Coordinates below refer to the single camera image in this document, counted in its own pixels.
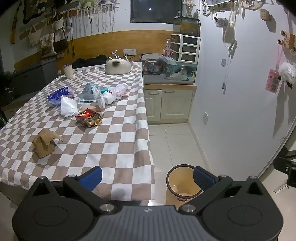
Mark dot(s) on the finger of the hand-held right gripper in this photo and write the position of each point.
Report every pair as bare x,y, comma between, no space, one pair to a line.
284,166

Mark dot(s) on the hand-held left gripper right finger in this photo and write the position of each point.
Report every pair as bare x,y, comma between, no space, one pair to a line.
203,177

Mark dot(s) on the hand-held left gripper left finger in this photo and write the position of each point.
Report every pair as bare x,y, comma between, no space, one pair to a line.
91,178

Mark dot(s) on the tan trash bin brown rim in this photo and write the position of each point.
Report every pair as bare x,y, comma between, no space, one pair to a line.
178,185

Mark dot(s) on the brown paper bag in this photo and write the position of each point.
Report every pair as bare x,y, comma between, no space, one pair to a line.
44,146

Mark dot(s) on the white plastic bag red print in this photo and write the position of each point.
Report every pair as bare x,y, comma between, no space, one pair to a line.
68,106

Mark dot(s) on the clear plastic wrapper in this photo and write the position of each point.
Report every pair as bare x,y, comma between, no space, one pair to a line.
55,105

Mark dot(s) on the light blue clear package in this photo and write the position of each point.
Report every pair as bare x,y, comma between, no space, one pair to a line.
90,91

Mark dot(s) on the teal wrapper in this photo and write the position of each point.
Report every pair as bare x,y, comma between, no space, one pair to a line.
104,89

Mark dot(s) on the blue purple plastic package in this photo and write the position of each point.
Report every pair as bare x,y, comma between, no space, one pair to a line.
56,95

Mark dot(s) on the brown white checked tablecloth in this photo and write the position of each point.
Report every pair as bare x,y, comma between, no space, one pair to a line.
104,139

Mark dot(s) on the red gold snack wrapper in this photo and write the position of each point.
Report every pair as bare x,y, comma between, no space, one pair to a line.
89,117

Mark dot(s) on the crumpled clear plastic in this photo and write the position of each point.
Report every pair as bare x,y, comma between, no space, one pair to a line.
101,102

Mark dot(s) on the cream floor cabinet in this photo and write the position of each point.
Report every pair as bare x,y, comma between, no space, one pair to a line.
175,104

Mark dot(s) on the crumpled white tissue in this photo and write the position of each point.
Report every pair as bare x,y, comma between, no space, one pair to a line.
109,97

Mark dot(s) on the white pink printed package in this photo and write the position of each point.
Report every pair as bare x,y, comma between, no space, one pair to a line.
121,90

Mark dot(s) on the white fluffy toy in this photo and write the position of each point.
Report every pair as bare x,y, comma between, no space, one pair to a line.
286,73

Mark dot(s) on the white cup brown lid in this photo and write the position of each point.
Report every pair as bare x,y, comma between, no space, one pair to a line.
68,73

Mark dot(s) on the large glass pet tank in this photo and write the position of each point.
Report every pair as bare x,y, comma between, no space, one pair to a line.
161,74

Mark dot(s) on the cream cat-shaped ornament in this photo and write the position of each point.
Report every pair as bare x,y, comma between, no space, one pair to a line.
118,66

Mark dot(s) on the black bag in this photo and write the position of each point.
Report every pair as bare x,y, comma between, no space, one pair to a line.
90,61

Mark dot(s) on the grey storage box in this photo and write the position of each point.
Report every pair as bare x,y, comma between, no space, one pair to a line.
34,74

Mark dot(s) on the black crate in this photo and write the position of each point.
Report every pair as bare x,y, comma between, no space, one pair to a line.
7,90

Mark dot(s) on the small purple decoration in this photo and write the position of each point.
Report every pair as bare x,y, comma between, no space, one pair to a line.
115,54

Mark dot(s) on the white drawer organizer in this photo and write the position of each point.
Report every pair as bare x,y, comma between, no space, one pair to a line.
185,49

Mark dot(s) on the water bottle pink label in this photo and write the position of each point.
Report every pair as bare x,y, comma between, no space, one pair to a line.
167,48

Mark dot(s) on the brown hanging bag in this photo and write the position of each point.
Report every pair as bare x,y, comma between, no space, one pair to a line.
62,44

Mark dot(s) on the beige printed tote bag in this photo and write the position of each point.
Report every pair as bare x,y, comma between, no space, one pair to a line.
48,45

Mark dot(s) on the white net bag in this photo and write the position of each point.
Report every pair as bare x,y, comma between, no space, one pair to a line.
34,38

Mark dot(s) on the small black-framed glass tank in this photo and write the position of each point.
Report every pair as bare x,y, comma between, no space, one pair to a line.
186,26

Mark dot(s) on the vase with dried flowers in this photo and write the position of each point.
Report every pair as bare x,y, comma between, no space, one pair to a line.
189,8

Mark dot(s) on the dark window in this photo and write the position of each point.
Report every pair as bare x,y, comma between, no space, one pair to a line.
155,11

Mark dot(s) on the white single wall socket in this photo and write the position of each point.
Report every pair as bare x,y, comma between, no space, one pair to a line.
206,118

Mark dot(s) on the wooden wall hook rack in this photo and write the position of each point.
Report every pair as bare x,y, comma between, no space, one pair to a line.
288,39

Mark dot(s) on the white double wall socket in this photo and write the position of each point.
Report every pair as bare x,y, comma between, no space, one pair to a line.
129,52

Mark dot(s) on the small wooden wall block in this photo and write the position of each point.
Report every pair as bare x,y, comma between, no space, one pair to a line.
264,15

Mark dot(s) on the white macrame wall hanging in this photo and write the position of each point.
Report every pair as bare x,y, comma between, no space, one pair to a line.
97,16

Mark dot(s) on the dark wall tapestry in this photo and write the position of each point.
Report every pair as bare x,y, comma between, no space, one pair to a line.
37,11

